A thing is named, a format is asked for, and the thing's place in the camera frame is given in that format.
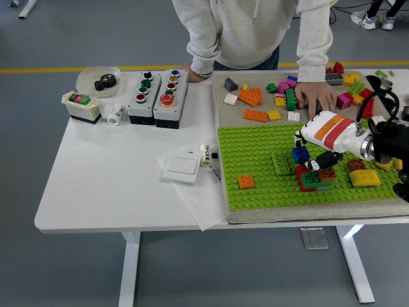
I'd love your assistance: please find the yellow curved brick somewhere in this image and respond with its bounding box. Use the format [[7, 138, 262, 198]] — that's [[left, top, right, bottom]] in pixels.
[[348, 168, 382, 187]]

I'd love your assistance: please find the grey foam mat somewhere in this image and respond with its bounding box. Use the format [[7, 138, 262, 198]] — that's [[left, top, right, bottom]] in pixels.
[[210, 69, 409, 225]]

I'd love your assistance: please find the person's right hand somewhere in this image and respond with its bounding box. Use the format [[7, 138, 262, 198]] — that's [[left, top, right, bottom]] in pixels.
[[176, 62, 208, 83]]

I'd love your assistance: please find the lime green plate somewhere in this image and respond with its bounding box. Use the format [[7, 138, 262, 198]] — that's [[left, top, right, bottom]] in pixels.
[[270, 150, 291, 176]]

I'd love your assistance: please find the person's left hand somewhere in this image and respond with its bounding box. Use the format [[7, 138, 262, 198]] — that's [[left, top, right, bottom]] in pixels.
[[293, 80, 338, 118]]

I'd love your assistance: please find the blue square brick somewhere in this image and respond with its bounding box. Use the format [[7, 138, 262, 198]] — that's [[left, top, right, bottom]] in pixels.
[[290, 146, 311, 163]]

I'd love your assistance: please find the white plastic bowl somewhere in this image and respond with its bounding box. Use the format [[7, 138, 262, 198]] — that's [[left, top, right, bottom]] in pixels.
[[75, 66, 123, 98]]

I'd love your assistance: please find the long grey brick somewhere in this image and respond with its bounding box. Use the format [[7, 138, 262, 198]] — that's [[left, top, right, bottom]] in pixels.
[[325, 73, 345, 86]]

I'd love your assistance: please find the white paper sheet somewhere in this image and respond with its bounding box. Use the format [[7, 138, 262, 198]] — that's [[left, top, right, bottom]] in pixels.
[[155, 143, 229, 232]]

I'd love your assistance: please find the white wall switch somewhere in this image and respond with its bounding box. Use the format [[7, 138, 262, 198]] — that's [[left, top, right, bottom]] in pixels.
[[162, 152, 201, 185]]

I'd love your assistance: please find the white table leg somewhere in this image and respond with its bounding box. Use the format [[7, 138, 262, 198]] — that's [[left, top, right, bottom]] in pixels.
[[335, 224, 376, 304], [118, 232, 141, 307]]

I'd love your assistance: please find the white printed label strip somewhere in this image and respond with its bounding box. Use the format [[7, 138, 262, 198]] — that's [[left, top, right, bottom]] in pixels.
[[208, 162, 224, 185]]

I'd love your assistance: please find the green brick baseplate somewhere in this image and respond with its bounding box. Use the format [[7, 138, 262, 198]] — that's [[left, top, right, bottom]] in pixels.
[[216, 120, 409, 210]]

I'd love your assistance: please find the grey four-button control box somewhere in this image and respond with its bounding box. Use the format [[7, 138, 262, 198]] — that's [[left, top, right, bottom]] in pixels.
[[127, 70, 163, 125]]

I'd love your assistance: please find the brown square brick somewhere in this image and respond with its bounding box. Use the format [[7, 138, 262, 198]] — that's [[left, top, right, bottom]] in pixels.
[[316, 166, 338, 183], [346, 159, 367, 173]]

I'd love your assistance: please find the small white pipe coupling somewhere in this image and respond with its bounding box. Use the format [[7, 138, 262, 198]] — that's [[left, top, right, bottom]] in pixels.
[[198, 143, 212, 168]]

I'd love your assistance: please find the large white pipe coupling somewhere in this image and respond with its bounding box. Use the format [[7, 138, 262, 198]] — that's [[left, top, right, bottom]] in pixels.
[[107, 104, 126, 126]]

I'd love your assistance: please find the long orange brick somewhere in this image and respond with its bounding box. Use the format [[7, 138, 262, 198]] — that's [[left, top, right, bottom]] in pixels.
[[243, 108, 268, 123]]

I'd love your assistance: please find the white furniture foot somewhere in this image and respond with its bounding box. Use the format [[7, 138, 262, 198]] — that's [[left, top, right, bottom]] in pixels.
[[8, 0, 38, 19]]

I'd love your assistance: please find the grey emergency-stop control box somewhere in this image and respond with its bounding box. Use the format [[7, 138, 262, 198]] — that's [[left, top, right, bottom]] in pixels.
[[153, 68, 189, 130]]

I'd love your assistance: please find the orange square brick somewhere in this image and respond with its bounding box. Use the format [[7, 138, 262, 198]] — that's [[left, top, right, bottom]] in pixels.
[[236, 173, 256, 189]]

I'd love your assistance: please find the person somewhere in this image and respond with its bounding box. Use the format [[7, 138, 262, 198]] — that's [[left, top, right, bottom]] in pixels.
[[350, 0, 406, 31], [171, 0, 339, 118]]

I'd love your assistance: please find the long red brick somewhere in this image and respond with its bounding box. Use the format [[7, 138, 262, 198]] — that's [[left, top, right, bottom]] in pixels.
[[360, 97, 375, 118]]

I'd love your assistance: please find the long green brick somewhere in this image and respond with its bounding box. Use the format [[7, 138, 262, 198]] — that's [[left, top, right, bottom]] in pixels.
[[285, 88, 298, 112], [300, 170, 332, 188]]

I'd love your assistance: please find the cream red-green switch box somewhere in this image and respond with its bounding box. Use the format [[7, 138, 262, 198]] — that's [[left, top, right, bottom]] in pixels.
[[61, 91, 102, 125]]

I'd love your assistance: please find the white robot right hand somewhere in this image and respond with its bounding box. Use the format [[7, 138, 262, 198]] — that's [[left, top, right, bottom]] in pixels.
[[293, 111, 371, 171]]

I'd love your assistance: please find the white tee pipe fitting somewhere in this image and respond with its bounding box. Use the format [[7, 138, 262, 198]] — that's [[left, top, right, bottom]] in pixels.
[[98, 102, 113, 122]]

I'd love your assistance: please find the lime green brick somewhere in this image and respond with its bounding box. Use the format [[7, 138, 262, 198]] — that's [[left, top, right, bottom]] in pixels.
[[348, 81, 366, 96]]

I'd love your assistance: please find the metal floor plate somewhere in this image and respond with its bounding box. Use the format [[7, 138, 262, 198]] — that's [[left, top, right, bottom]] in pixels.
[[300, 226, 329, 250]]

